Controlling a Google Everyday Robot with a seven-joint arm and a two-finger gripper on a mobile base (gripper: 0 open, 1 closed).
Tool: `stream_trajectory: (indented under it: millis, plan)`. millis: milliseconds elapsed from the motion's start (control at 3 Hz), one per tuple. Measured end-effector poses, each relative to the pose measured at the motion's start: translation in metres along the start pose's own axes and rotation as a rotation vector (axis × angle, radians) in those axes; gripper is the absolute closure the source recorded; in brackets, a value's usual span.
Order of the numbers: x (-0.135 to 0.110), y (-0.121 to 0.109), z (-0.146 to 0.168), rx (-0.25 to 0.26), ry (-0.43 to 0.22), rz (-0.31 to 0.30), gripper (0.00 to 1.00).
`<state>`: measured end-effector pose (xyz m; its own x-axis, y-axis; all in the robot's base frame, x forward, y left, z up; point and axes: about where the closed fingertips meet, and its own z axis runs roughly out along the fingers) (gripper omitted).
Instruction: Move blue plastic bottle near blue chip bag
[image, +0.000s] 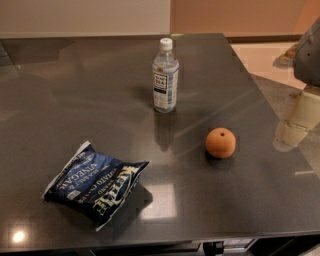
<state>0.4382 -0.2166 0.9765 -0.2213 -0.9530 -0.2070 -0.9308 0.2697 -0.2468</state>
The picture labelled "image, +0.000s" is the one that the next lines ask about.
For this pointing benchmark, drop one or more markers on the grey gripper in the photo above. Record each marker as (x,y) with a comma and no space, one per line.
(309,61)

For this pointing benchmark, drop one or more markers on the clear plastic water bottle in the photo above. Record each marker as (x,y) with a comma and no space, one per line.
(165,70)

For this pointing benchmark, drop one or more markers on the blue chip bag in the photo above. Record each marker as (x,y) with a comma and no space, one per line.
(94,184)

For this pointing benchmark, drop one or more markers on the orange fruit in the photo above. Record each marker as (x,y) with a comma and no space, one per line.
(220,143)

